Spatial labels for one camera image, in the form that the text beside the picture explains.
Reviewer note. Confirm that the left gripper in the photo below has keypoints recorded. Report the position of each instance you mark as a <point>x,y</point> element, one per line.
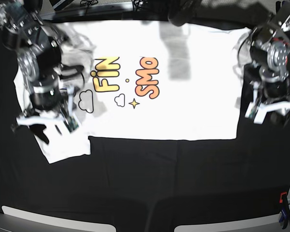
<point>279,117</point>

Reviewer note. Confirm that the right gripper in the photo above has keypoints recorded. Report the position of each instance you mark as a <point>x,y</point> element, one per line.
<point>49,133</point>

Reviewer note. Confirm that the white printed t-shirt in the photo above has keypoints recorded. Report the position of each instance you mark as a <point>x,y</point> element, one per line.
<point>150,81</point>

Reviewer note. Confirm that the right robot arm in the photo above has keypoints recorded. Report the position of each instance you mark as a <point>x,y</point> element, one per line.
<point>37,45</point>

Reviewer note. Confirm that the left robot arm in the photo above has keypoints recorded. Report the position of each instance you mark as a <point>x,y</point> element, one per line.
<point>264,56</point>

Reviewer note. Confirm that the red blue clamp bottom right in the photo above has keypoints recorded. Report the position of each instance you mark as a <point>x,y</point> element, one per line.
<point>284,219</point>

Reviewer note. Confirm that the black table cloth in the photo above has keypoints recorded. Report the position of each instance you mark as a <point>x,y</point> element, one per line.
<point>133,185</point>

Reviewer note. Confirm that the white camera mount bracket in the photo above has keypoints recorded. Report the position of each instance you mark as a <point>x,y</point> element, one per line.
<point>259,93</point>

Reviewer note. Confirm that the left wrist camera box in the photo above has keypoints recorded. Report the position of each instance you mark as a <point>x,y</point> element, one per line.
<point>256,113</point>

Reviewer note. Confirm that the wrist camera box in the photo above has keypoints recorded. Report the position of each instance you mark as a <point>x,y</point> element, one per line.
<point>71,123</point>
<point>256,113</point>

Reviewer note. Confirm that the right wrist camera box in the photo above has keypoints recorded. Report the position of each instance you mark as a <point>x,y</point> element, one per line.
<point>71,123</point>

